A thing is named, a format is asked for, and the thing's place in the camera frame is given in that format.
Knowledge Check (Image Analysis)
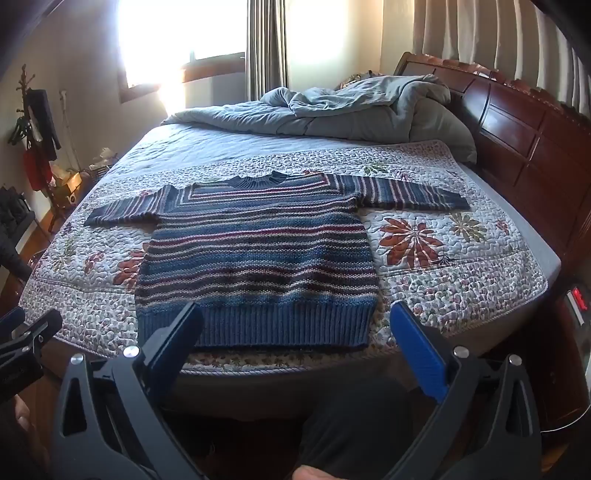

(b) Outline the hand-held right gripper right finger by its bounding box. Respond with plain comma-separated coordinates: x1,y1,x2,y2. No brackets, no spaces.
383,301,543,480

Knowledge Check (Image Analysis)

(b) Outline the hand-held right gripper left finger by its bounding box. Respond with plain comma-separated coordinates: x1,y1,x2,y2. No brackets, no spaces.
50,302,208,480

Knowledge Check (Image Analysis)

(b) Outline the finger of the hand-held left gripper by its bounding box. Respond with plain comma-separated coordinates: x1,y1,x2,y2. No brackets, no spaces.
0,306,27,334
0,308,63,370

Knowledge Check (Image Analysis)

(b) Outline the blue striped knit sweater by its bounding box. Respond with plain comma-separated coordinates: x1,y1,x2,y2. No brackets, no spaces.
84,171,469,349

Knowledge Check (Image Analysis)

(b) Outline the floral quilted bedspread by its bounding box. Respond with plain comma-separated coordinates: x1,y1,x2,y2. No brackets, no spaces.
21,138,550,376

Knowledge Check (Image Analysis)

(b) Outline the black bag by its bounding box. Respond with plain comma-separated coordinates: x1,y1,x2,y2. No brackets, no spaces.
0,185,37,280

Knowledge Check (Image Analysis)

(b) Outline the person's dark trouser leg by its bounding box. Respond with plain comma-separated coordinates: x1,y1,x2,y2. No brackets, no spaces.
295,381,419,480

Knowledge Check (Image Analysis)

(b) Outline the red hanging garment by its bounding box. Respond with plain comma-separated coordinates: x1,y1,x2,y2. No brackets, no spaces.
23,147,54,192

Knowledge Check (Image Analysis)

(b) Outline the pale blue quilted bed pad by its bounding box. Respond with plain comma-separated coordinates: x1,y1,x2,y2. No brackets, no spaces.
92,121,416,185

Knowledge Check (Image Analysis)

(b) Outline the black hanging garment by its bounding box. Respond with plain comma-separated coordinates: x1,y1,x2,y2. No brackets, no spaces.
25,88,62,162

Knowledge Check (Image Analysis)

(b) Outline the dark wooden headboard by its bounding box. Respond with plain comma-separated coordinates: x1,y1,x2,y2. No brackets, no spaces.
394,52,591,259

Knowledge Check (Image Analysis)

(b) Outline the wooden coat rack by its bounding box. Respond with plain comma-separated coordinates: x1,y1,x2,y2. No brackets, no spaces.
7,65,61,195

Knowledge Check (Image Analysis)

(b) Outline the grey duvet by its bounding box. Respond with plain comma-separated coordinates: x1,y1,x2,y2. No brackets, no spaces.
161,74,478,164

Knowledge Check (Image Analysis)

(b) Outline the grey striped curtain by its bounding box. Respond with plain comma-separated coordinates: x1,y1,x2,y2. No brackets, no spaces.
245,0,291,102

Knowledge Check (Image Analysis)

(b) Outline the bright window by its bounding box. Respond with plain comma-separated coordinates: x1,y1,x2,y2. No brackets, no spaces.
115,0,247,102

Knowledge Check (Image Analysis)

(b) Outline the beige pleated curtain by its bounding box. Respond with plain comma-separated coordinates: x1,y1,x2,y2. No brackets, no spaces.
411,0,591,118

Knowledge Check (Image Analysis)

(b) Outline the power strip with red switch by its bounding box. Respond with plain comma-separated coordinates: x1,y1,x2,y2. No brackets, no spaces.
566,284,591,324

